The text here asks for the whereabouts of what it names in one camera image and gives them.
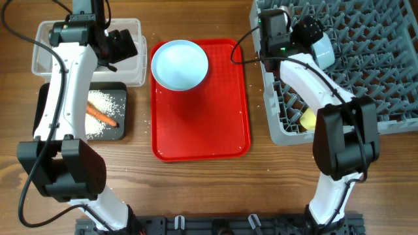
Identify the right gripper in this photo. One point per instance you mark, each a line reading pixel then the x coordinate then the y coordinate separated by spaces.
pixel 311 29

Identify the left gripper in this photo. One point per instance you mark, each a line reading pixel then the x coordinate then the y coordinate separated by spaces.
pixel 123 51

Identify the light blue bowl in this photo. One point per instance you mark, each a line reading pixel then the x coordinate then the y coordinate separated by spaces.
pixel 323 52

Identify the orange carrot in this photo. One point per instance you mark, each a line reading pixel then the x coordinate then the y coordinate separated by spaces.
pixel 94 112

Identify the large light blue plate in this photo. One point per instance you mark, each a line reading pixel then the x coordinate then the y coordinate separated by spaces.
pixel 179 65

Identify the white rice pile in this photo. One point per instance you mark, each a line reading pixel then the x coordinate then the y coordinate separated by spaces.
pixel 111 103

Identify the yellow plastic cup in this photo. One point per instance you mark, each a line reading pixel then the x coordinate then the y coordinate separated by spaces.
pixel 308 120

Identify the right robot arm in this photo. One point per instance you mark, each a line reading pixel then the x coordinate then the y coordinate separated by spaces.
pixel 346 139

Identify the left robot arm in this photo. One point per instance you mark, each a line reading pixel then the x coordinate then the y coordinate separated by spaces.
pixel 58 160

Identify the grey dishwasher rack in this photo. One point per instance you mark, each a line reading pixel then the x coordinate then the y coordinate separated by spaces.
pixel 375 43

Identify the clear plastic bin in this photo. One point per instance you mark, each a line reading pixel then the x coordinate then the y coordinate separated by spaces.
pixel 132 71

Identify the black plastic tray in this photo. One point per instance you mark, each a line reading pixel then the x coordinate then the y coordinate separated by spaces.
pixel 108 86

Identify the red serving tray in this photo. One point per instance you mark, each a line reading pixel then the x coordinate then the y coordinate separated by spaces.
pixel 209 121

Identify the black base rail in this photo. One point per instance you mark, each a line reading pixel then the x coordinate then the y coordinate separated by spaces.
pixel 282 224

